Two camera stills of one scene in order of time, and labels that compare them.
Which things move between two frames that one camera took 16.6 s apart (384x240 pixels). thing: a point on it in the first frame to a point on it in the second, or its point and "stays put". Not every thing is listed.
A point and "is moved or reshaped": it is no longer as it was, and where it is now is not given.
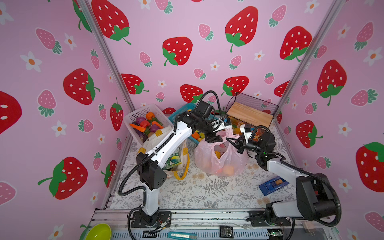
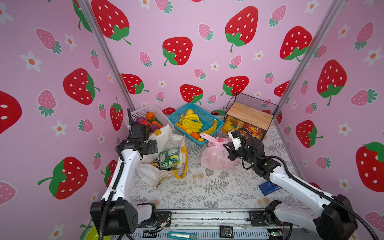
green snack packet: x=173 y=160 stays put
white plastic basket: x=141 y=113 stays put
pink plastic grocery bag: x=221 y=158 is moved or reshaped
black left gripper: x=211 y=137 to x=152 y=146
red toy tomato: x=144 y=123 stays put
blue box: x=273 y=185 stays put
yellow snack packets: x=236 y=128 stays put
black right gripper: x=241 y=144 to x=231 y=150
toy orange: x=195 y=135 stays put
